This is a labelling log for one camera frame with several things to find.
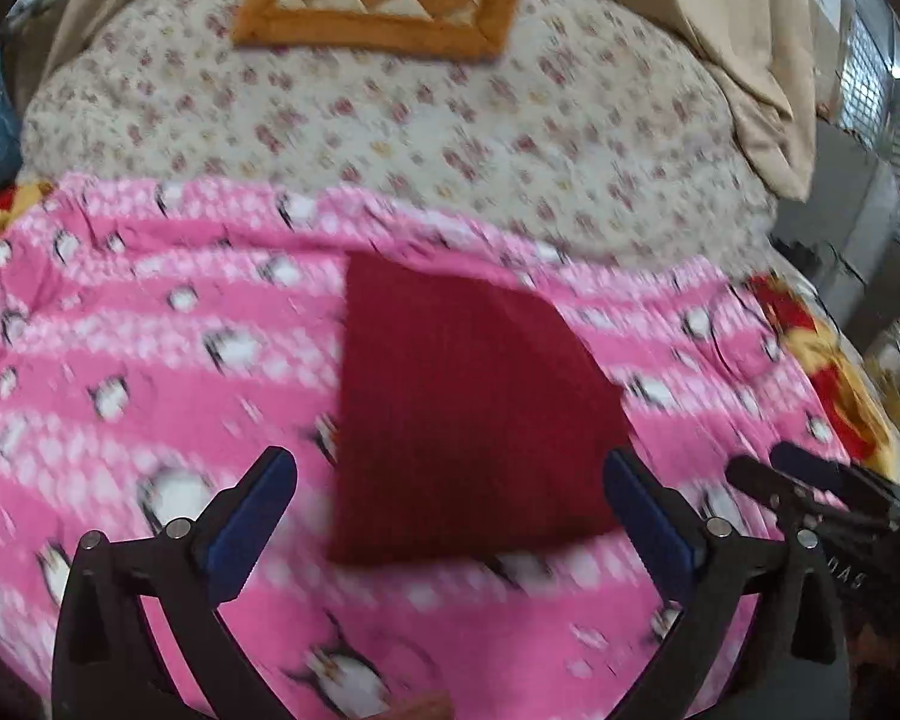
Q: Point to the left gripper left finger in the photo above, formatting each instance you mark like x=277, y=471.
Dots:
x=106, y=663

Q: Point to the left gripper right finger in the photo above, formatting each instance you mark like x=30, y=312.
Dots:
x=794, y=662

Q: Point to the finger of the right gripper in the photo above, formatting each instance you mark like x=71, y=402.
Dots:
x=857, y=487
x=797, y=506

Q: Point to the dark red sweater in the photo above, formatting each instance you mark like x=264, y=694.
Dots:
x=472, y=422

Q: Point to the yellow red cartoon blanket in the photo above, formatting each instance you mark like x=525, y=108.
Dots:
x=859, y=421

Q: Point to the pink penguin blanket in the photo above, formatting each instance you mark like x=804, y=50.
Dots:
x=156, y=338

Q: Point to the floral white quilt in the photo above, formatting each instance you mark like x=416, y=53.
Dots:
x=595, y=131

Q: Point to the beige curtain cloth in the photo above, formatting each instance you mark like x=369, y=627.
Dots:
x=761, y=54

